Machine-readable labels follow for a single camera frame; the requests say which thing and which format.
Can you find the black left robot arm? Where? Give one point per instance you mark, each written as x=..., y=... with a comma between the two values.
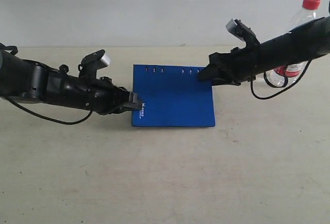
x=32, y=82

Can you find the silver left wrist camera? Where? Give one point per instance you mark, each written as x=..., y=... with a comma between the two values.
x=93, y=62

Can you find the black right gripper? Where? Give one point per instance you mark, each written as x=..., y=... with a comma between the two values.
x=232, y=68

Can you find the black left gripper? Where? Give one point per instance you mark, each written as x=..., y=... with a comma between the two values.
x=101, y=96

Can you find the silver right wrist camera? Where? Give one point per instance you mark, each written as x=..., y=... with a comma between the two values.
x=239, y=30

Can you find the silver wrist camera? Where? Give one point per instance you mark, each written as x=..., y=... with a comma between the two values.
x=93, y=62
x=239, y=30

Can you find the blue ring binder notebook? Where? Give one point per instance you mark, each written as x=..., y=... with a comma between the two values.
x=172, y=96

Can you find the clear water bottle red cap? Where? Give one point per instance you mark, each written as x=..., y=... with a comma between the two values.
x=284, y=76

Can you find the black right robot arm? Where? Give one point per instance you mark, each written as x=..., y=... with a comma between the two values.
x=306, y=42

